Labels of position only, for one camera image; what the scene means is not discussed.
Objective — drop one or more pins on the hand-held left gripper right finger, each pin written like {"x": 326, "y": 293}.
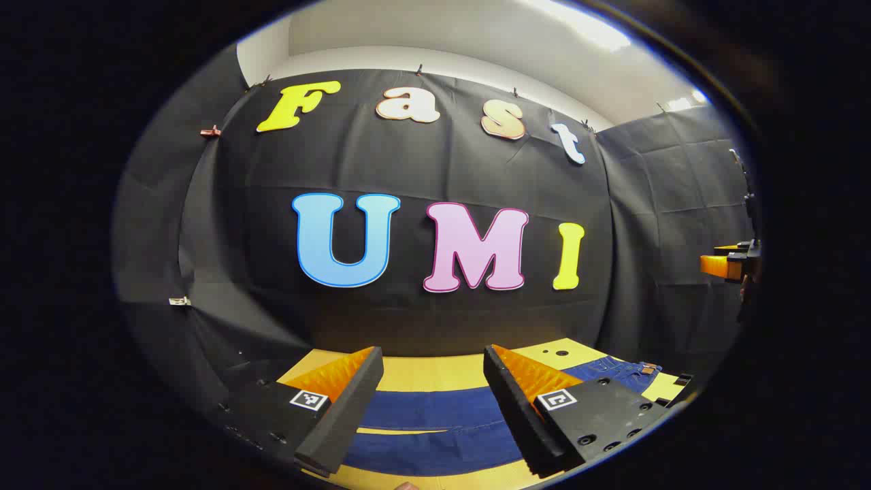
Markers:
{"x": 520, "y": 415}

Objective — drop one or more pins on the orange backdrop clip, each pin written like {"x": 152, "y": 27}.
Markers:
{"x": 209, "y": 131}

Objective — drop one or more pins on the ceiling light strip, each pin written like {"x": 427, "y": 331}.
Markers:
{"x": 687, "y": 101}

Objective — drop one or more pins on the blue jeans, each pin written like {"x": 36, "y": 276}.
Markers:
{"x": 422, "y": 408}

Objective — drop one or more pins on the white backdrop clip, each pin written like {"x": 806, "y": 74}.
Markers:
{"x": 179, "y": 300}

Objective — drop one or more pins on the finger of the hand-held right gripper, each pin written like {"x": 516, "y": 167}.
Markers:
{"x": 718, "y": 265}

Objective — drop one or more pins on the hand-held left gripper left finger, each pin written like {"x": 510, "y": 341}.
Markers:
{"x": 350, "y": 408}

